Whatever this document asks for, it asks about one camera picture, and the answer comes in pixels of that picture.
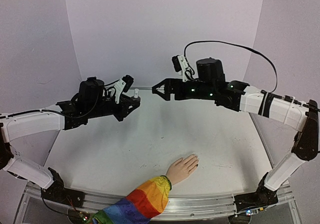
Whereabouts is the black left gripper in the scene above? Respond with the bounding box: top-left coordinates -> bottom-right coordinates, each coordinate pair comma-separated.
87,95 -> 141,122

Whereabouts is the white nail polish cap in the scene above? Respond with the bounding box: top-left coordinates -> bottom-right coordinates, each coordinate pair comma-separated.
133,88 -> 140,99

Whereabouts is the purple nail polish bottle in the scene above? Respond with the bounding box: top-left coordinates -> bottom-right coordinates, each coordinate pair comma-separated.
130,96 -> 141,104

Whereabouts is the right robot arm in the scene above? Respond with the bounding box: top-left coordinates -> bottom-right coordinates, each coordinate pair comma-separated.
154,75 -> 320,223

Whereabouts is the rainbow sleeve forearm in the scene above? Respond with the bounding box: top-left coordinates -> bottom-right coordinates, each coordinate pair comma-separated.
87,175 -> 172,224

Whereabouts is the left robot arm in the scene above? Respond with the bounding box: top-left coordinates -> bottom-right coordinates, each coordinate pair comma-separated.
0,90 -> 141,208

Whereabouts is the mannequin hand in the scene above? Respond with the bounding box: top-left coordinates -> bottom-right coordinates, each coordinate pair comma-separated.
165,154 -> 199,186

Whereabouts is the aluminium back edge strip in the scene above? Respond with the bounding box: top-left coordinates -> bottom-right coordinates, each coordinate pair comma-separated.
130,86 -> 164,91

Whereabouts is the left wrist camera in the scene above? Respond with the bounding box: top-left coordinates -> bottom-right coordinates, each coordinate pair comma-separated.
114,75 -> 134,104

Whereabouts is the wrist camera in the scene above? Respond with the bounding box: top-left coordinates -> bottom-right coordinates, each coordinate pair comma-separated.
171,55 -> 195,82
114,75 -> 134,104

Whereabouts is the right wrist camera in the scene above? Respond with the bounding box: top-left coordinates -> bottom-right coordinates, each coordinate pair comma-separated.
171,55 -> 195,82

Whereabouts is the black left camera cable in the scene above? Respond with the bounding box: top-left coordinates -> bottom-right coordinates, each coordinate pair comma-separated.
0,80 -> 123,121

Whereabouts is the black camera cable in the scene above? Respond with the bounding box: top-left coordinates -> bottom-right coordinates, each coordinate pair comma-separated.
0,80 -> 123,121
183,40 -> 278,94

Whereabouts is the black right camera cable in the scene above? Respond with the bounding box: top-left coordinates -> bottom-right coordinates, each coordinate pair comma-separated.
183,40 -> 278,94

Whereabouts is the aluminium front rail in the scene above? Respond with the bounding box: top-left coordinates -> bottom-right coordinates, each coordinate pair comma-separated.
26,176 -> 293,224

